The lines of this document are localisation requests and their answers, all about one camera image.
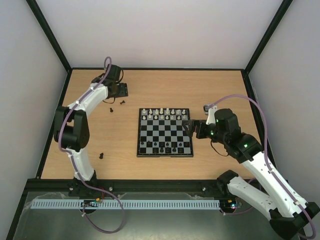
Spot black folding chess board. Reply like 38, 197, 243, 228
136, 107, 194, 158

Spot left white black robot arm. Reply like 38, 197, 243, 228
53, 64, 129, 190

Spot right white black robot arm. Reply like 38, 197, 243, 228
182, 105, 320, 240

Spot black aluminium frame rail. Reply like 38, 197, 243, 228
23, 178, 235, 199

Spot light blue slotted cable duct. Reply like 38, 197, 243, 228
30, 199, 220, 210

